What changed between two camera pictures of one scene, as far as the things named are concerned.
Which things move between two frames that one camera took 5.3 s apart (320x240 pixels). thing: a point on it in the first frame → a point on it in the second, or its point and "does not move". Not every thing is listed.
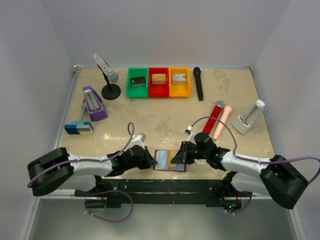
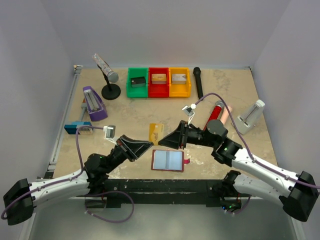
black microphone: (197, 72) does not move
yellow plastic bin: (179, 90) does not move
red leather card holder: (161, 157) does not move
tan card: (171, 153) → (156, 132)
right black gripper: (182, 156) → (177, 138)
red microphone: (210, 122) does not move
